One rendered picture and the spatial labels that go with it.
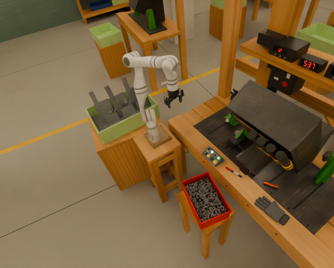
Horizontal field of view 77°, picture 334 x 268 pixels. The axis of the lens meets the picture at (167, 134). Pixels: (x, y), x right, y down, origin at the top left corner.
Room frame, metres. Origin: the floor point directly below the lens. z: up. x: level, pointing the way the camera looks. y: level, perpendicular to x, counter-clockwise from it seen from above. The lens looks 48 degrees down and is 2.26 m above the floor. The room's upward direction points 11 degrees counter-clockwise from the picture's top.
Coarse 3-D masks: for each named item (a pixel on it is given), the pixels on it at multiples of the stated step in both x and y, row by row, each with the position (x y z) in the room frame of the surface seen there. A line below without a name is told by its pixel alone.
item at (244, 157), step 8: (248, 152) 0.73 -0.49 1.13; (256, 152) 0.71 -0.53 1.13; (240, 160) 0.68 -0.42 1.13; (248, 160) 0.67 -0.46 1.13; (256, 160) 0.66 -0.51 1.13; (264, 160) 0.65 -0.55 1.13; (272, 160) 0.64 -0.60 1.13; (248, 168) 0.62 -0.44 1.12; (256, 168) 0.61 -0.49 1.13; (264, 168) 0.60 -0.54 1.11
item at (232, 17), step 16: (240, 0) 1.57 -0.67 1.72; (288, 0) 1.19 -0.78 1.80; (304, 0) 1.18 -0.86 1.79; (224, 16) 1.61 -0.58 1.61; (240, 16) 1.58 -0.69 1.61; (272, 16) 1.26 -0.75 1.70; (288, 16) 1.17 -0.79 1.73; (224, 32) 1.60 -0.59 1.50; (288, 32) 1.15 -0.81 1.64; (224, 48) 1.59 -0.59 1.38; (224, 64) 1.57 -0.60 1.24; (224, 80) 1.56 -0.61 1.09; (256, 80) 1.27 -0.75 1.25; (224, 96) 1.55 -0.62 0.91
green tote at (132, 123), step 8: (112, 104) 1.79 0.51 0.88; (152, 104) 1.66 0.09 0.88; (88, 112) 1.69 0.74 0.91; (96, 112) 1.72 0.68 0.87; (128, 120) 1.43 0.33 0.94; (136, 120) 1.46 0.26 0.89; (96, 128) 1.38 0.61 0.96; (112, 128) 1.37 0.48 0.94; (120, 128) 1.39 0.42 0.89; (128, 128) 1.42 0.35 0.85; (136, 128) 1.45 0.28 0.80; (104, 136) 1.33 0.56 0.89; (112, 136) 1.36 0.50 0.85; (120, 136) 1.38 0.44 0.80; (104, 144) 1.32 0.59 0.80
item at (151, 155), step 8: (136, 136) 1.30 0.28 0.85; (144, 136) 1.28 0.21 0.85; (136, 144) 1.21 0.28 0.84; (144, 144) 1.18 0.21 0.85; (168, 144) 1.13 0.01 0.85; (176, 144) 1.12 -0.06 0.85; (144, 152) 1.10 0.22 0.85; (152, 152) 1.08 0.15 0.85; (160, 152) 1.07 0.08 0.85; (168, 152) 1.06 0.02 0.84; (152, 160) 1.00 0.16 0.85
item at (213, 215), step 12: (192, 180) 0.73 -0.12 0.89; (204, 180) 0.72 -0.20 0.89; (192, 192) 0.65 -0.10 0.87; (204, 192) 0.63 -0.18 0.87; (216, 192) 0.61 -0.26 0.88; (192, 204) 0.55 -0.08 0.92; (204, 204) 0.55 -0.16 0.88; (216, 204) 0.53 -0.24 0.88; (204, 216) 0.47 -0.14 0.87; (216, 216) 0.44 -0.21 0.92; (228, 216) 0.46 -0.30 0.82
